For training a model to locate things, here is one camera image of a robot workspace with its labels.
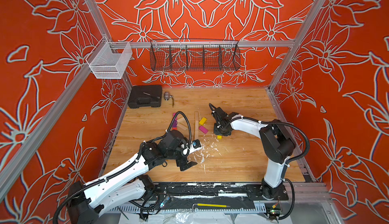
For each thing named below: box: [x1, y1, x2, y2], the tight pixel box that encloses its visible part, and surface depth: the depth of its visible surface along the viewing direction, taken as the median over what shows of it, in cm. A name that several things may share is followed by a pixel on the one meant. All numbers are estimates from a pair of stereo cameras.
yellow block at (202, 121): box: [199, 117, 208, 126], surface depth 101 cm
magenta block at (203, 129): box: [198, 125, 209, 135], surface depth 98 cm
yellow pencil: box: [197, 203, 231, 208], surface depth 71 cm
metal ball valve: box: [163, 91, 175, 108], surface depth 113 cm
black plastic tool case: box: [127, 85, 163, 109], surface depth 109 cm
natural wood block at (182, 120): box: [177, 116, 187, 125], surface depth 102 cm
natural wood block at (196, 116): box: [194, 111, 200, 123], surface depth 102 cm
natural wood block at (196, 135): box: [194, 130, 199, 141], surface depth 94 cm
